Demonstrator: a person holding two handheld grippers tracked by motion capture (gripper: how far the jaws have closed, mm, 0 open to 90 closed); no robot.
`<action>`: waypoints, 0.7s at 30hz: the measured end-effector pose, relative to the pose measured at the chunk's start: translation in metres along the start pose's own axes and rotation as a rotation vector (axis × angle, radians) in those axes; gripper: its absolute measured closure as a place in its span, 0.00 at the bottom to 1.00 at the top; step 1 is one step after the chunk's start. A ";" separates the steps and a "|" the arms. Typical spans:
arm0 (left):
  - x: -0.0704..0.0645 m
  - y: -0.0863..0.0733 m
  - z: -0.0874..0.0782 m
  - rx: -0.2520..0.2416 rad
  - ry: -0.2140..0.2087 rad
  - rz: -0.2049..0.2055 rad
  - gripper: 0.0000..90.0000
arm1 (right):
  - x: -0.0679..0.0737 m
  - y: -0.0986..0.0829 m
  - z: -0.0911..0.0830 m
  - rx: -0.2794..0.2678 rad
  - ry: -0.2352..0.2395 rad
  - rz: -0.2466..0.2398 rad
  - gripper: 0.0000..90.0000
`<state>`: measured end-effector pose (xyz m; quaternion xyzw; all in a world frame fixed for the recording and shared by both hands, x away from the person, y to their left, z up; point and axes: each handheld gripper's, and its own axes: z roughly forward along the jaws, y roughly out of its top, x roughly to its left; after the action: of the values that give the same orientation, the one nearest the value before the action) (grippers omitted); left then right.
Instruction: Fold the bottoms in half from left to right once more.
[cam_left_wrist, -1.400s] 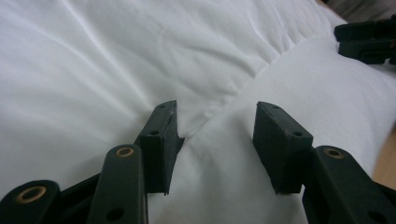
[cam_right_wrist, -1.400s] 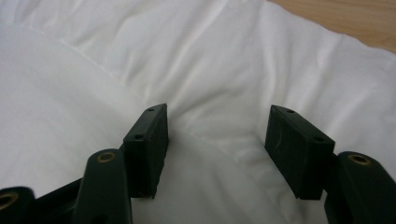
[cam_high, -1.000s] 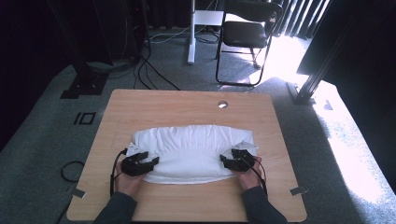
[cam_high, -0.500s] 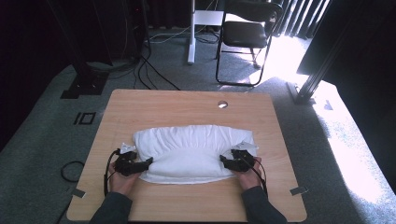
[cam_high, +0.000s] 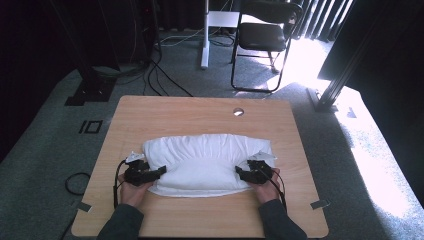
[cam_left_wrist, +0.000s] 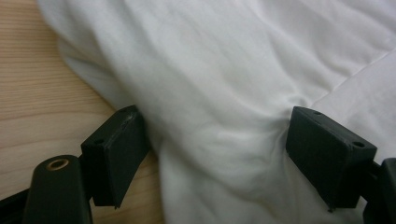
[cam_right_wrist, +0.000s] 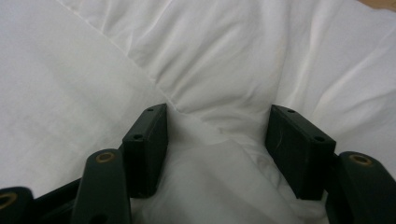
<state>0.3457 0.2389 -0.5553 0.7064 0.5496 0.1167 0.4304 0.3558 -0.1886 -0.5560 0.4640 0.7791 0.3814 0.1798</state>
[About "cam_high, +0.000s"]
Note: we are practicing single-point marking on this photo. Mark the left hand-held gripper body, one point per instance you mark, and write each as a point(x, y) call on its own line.
point(137, 173)

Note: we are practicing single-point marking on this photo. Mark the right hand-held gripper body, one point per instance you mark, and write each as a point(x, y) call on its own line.
point(258, 171)

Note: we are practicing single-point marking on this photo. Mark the white skirt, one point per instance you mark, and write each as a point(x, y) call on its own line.
point(206, 163)

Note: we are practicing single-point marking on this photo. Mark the person's left hand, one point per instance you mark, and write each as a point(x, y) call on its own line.
point(131, 195)

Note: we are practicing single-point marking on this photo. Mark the person's right hand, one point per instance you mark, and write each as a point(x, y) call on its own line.
point(266, 192)

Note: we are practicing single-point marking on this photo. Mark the grey tape piece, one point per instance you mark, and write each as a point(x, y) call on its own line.
point(84, 206)
point(320, 204)

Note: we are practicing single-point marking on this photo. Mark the small dark floor tape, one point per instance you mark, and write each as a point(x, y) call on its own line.
point(351, 113)

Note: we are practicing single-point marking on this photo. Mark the black folding chair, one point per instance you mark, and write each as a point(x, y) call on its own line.
point(263, 36)

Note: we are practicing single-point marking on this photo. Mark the striped curtain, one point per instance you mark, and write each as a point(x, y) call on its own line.
point(320, 18)

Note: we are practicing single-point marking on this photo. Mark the black stand with base plate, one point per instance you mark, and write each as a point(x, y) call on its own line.
point(91, 86)

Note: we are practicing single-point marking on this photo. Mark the black aluminium post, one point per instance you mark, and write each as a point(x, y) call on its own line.
point(336, 86)

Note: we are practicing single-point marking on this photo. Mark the white desk frame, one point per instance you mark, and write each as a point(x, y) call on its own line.
point(206, 33)

